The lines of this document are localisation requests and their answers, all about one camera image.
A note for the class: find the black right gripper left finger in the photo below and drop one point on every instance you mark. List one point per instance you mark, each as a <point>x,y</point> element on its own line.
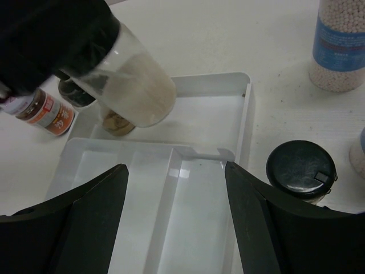
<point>74,232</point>

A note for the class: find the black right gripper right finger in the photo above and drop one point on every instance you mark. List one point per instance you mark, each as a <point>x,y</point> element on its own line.
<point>277,233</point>

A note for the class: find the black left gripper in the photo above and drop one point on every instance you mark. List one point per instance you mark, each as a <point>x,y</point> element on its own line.
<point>40,38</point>

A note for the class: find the black-cap brown spice bottle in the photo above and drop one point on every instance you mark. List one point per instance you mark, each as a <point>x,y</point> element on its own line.
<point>114,121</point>

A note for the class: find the black-cap white powder bottle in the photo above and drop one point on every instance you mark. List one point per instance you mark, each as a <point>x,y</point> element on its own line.
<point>109,62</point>

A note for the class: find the white-cap orange-label spice jar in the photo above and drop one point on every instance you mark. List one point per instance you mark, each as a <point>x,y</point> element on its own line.
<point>41,110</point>

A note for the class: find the black flip-lid small jar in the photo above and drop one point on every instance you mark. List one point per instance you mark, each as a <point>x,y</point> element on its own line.
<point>301,169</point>

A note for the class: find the white divided organizer tray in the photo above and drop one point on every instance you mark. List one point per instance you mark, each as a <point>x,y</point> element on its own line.
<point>176,216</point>

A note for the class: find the silver-cap blue-label far bottle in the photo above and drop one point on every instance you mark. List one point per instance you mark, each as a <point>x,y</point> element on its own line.
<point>356,155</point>

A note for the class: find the silver-cap blue-label bottle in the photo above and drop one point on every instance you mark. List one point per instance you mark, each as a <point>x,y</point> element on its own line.
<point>338,50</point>
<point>356,155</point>

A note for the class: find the silver-cap blue-label near bottle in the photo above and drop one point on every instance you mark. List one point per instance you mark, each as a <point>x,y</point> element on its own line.
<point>338,50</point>

